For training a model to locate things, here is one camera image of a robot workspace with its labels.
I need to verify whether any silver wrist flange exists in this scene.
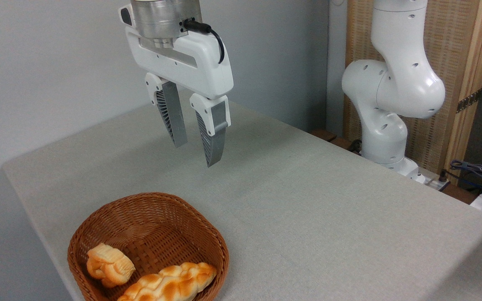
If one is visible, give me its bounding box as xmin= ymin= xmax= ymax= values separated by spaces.
xmin=131 ymin=0 xmax=203 ymax=49

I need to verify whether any white box with plug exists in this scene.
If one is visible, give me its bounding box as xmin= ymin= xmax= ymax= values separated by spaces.
xmin=416 ymin=169 xmax=451 ymax=191

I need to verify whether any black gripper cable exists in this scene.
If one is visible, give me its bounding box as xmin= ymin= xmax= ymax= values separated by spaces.
xmin=182 ymin=18 xmax=226 ymax=64

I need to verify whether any long braided bread loaf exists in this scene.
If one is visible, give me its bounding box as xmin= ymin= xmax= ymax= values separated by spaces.
xmin=117 ymin=262 xmax=218 ymax=301

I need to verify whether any brown wicker basket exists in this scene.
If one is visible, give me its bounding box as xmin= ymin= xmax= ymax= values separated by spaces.
xmin=67 ymin=192 xmax=230 ymax=301

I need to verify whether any small knotted bread roll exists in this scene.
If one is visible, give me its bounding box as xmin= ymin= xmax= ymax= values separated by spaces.
xmin=87 ymin=243 xmax=136 ymax=288

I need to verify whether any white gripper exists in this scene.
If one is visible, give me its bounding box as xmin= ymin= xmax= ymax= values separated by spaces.
xmin=118 ymin=4 xmax=234 ymax=168

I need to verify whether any metal screen hinge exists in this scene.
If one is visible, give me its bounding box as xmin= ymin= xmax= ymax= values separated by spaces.
xmin=456 ymin=89 xmax=482 ymax=114

